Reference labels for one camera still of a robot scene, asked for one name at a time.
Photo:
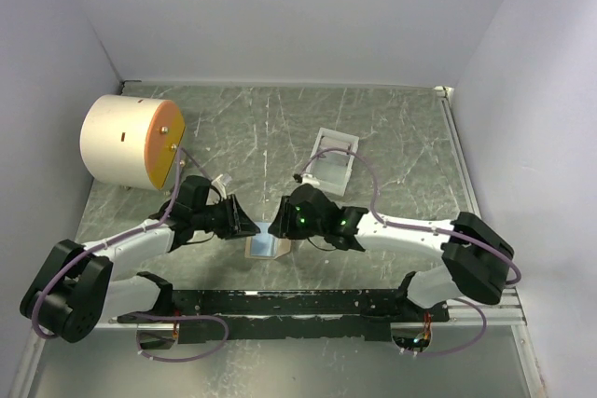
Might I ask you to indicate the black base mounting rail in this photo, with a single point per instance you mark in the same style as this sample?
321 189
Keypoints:
275 315

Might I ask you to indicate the cream cylindrical drawer cabinet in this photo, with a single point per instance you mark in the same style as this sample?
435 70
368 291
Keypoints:
132 141

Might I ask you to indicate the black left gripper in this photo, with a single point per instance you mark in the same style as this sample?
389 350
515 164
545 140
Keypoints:
238 223

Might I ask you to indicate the white plastic card tray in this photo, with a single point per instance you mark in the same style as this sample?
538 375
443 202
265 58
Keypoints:
331 169

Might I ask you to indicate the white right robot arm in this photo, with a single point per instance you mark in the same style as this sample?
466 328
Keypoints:
473 261

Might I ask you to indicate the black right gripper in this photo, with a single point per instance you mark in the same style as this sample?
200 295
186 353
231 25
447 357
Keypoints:
282 226

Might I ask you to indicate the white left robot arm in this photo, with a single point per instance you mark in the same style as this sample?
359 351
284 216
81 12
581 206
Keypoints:
79 284

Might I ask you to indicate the beige leather card holder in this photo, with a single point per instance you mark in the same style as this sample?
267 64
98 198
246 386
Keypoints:
265 246

